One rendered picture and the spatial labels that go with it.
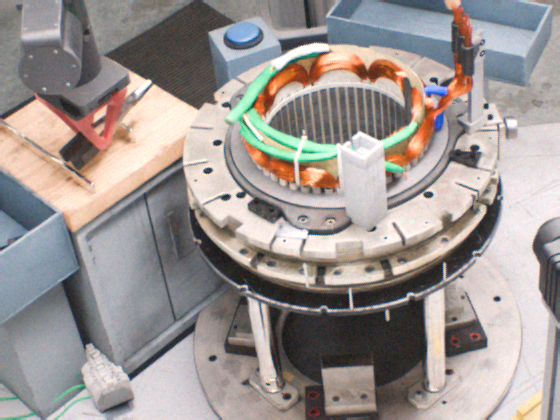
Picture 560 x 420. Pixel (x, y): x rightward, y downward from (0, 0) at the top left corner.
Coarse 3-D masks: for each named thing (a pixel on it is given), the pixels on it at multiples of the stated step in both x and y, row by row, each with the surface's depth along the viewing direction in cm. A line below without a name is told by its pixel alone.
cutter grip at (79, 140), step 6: (78, 132) 127; (72, 138) 127; (78, 138) 126; (84, 138) 127; (66, 144) 126; (72, 144) 126; (78, 144) 127; (84, 144) 127; (60, 150) 126; (66, 150) 126; (72, 150) 127; (78, 150) 127; (66, 156) 126; (72, 156) 127
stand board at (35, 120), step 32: (160, 96) 136; (32, 128) 134; (64, 128) 134; (160, 128) 132; (0, 160) 131; (32, 160) 130; (96, 160) 129; (128, 160) 128; (160, 160) 129; (64, 192) 126; (96, 192) 125; (128, 192) 128
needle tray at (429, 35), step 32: (352, 0) 149; (384, 0) 152; (416, 0) 149; (480, 0) 145; (512, 0) 143; (352, 32) 144; (384, 32) 141; (416, 32) 147; (448, 32) 146; (512, 32) 145; (544, 32) 140; (448, 64) 140; (512, 64) 136
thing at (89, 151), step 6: (90, 144) 125; (84, 150) 125; (90, 150) 126; (96, 150) 126; (78, 156) 125; (84, 156) 125; (90, 156) 126; (72, 162) 125; (78, 162) 125; (84, 162) 126; (78, 168) 126
